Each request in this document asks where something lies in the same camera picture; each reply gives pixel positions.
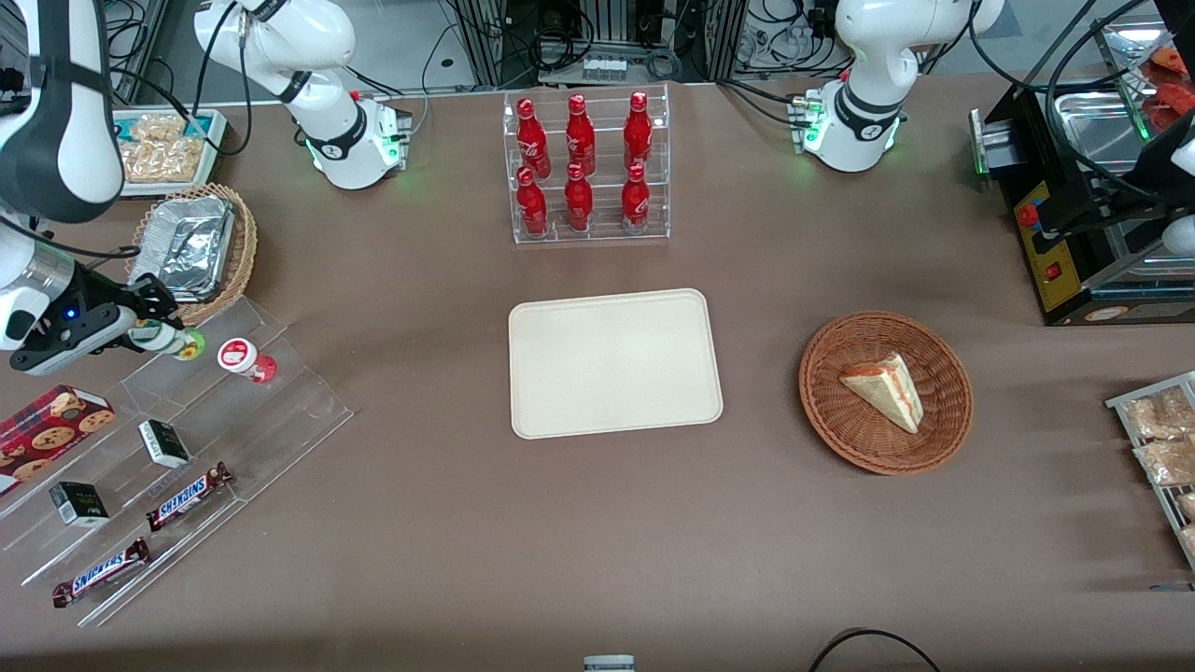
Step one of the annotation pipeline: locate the brown round wicker basket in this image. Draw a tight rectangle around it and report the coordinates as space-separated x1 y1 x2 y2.
798 311 975 476

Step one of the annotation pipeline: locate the clear bag of nuts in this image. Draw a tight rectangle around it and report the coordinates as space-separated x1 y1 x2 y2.
1133 437 1195 487
1123 386 1195 441

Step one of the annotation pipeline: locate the green lid yogurt cup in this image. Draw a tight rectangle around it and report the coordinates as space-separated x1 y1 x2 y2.
131 320 207 363

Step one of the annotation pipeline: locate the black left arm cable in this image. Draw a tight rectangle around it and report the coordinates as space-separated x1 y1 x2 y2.
967 0 1126 122

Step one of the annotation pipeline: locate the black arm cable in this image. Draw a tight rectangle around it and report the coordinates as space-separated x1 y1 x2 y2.
967 0 1126 122
112 0 255 158

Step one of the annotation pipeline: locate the clear acrylic bottle rack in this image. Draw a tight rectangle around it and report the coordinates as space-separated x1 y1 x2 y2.
502 83 672 245

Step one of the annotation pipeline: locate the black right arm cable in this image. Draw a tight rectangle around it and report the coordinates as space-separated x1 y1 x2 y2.
112 0 255 158

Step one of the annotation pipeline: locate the black cable loop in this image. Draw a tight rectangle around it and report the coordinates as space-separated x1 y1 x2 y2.
808 628 942 672

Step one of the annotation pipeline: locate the white snack bin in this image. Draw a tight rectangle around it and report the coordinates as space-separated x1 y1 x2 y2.
110 107 231 200

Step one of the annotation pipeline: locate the light oval wicker basket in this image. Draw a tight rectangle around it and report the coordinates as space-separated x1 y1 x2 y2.
123 182 259 328

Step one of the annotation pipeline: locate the small black white box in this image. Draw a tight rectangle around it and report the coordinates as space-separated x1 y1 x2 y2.
49 481 111 528
138 419 192 469

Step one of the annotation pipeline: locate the metal wire rack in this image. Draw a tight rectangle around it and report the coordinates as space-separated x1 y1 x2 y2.
1105 371 1195 571

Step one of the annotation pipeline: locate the clear bag of snacks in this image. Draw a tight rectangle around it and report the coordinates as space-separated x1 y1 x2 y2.
117 112 208 184

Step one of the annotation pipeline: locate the black fryer machine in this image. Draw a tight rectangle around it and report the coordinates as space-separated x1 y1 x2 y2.
968 17 1195 328

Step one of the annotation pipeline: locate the aluminium foil container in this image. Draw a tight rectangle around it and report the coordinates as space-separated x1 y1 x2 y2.
129 194 236 305

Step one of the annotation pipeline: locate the red lid yogurt cup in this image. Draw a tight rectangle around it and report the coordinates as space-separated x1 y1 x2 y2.
218 337 278 385

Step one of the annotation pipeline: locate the red cookie box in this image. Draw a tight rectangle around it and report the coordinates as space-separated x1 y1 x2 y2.
0 384 117 497

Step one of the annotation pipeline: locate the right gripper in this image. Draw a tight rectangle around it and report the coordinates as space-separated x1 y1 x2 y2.
7 278 184 377

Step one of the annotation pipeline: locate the cream plastic tray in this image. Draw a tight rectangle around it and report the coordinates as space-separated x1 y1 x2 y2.
508 288 724 441

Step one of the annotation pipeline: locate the clear acrylic stepped display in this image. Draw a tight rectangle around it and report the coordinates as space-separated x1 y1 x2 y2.
0 295 355 629

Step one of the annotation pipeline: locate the red cola bottle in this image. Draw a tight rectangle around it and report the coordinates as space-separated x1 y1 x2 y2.
624 91 654 175
564 162 595 233
516 166 549 238
516 97 552 179
621 162 651 233
566 92 597 176

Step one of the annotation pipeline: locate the wrapped triangle sandwich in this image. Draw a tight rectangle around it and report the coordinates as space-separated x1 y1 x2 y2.
838 352 925 435

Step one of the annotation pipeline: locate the snickers chocolate bar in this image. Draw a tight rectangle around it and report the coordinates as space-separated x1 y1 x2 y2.
146 462 234 533
51 537 152 609

